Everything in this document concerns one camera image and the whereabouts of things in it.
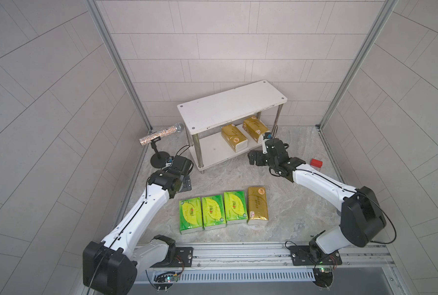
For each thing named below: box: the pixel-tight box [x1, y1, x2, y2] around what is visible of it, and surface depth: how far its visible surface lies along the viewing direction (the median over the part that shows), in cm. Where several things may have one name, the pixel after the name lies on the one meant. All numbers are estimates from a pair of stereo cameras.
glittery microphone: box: [139, 122, 185, 146], surface depth 88 cm
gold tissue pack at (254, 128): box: [242, 115, 271, 143], surface depth 104 cm
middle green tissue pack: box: [201, 194, 227, 231], surface depth 79 cm
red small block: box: [310, 158, 323, 171], surface depth 100 cm
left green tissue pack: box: [179, 196, 204, 235], surface depth 77 cm
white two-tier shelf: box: [177, 80, 288, 174], surface depth 89 cm
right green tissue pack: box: [223, 190, 248, 225], surface depth 80 cm
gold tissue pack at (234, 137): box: [220, 123, 249, 153], surface depth 98 cm
